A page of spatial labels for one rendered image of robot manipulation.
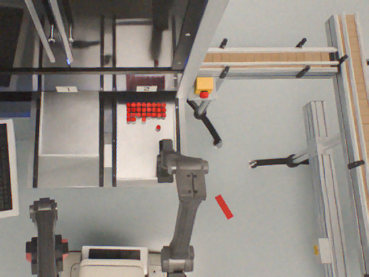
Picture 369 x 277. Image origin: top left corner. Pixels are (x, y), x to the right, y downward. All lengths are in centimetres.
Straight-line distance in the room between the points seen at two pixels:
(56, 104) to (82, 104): 12
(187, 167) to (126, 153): 70
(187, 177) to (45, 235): 44
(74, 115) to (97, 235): 102
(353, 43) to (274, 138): 96
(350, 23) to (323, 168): 74
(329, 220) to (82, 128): 132
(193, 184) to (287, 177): 179
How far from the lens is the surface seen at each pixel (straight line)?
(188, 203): 122
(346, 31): 224
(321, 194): 243
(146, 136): 191
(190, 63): 161
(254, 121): 297
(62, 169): 190
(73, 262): 247
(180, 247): 140
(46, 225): 133
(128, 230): 273
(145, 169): 188
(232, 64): 199
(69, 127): 194
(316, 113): 251
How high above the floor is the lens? 273
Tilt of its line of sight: 75 degrees down
